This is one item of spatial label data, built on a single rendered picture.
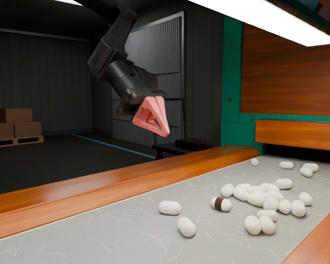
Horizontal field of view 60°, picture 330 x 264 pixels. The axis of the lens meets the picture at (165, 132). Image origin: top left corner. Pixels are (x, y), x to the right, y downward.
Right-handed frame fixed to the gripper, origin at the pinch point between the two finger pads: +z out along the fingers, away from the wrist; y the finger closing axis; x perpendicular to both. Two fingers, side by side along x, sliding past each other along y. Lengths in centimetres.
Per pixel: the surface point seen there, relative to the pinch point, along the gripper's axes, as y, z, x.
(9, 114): 158, -443, 404
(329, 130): 42.5, 14.8, -9.4
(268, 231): -3.0, 24.3, -5.4
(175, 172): 8.0, 3.1, 10.9
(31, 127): 186, -399, 401
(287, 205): 5.9, 23.1, -5.4
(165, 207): -7.7, 12.6, 3.4
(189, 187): 5.9, 8.7, 8.6
